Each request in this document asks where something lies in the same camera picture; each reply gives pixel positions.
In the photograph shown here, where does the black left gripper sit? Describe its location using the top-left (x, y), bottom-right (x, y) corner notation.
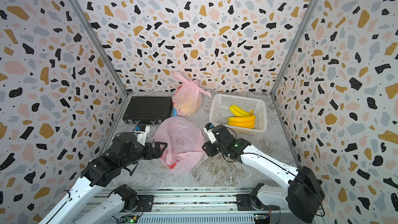
top-left (121, 140), bottom-right (169, 170)

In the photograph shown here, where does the pink plastic bag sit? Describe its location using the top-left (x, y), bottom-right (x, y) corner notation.
top-left (172, 72), bottom-right (211, 116)
top-left (154, 116), bottom-right (205, 174)

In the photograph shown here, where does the yellow banana bunch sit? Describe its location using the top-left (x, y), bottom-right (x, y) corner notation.
top-left (229, 105), bottom-right (254, 117)
top-left (228, 115), bottom-right (256, 129)

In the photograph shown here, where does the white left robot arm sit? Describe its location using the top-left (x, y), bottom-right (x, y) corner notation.
top-left (41, 132), bottom-right (168, 224)

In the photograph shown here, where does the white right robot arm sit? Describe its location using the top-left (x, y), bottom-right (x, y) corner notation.
top-left (202, 123), bottom-right (325, 224)

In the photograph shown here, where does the white perforated plastic basket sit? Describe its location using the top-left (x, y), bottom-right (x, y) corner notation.
top-left (209, 94), bottom-right (267, 135)

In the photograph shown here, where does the black ribbed carry case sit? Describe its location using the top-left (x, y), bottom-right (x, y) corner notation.
top-left (122, 96), bottom-right (173, 124)

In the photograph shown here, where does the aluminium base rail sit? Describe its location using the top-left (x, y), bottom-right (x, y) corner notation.
top-left (72, 187), bottom-right (302, 224)

